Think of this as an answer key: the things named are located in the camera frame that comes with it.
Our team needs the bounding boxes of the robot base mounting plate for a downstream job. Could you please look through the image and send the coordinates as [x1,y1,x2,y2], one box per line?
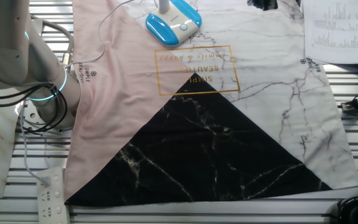
[14,99,74,138]

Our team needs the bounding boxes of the blue white desk lamp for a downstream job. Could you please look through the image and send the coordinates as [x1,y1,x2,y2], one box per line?
[144,0,203,48]

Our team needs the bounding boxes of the printed paper sheet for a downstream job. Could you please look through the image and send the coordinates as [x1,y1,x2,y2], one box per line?
[301,0,358,65]

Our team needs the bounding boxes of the marble pink black tablecloth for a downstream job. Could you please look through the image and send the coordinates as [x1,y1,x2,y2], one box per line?
[63,0,358,208]

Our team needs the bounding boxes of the black round stand base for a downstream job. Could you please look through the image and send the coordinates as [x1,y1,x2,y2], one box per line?
[331,195,358,224]

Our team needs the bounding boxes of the white power strip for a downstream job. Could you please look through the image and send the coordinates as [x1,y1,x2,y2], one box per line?
[35,166,71,224]

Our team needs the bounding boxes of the thick grey robot cable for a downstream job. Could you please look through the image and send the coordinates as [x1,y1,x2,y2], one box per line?
[31,14,75,68]

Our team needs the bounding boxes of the black cable coil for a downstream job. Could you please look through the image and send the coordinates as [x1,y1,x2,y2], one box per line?
[0,83,68,136]

